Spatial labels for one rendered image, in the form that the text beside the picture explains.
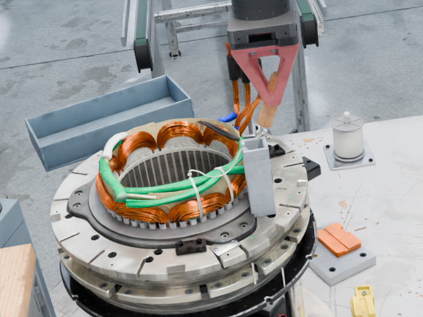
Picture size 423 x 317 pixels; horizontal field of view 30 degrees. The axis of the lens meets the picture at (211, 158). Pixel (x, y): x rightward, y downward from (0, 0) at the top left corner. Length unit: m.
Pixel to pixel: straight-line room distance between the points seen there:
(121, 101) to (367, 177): 0.50
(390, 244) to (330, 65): 2.42
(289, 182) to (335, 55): 2.87
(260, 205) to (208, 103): 2.62
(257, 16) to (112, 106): 0.59
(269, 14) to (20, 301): 0.42
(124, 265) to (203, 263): 0.09
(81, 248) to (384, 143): 0.85
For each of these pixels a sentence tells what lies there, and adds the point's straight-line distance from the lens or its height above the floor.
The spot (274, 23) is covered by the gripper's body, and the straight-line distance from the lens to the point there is 0.76.
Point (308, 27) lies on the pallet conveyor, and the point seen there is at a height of 0.74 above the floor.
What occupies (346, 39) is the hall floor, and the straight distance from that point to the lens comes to 3.96.
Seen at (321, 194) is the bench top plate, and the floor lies 0.78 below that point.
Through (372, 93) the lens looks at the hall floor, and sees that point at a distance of 3.45.
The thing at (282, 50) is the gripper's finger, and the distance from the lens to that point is 0.78.
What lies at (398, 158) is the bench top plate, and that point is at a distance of 1.57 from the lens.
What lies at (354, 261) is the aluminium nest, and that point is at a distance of 1.30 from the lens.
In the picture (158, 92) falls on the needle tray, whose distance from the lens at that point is 1.34.
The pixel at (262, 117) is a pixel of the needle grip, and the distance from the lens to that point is 0.84.
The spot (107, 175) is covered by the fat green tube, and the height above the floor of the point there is 1.15.
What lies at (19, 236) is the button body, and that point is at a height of 0.98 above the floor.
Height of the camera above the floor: 1.64
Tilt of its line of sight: 32 degrees down
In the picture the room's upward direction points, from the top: 9 degrees counter-clockwise
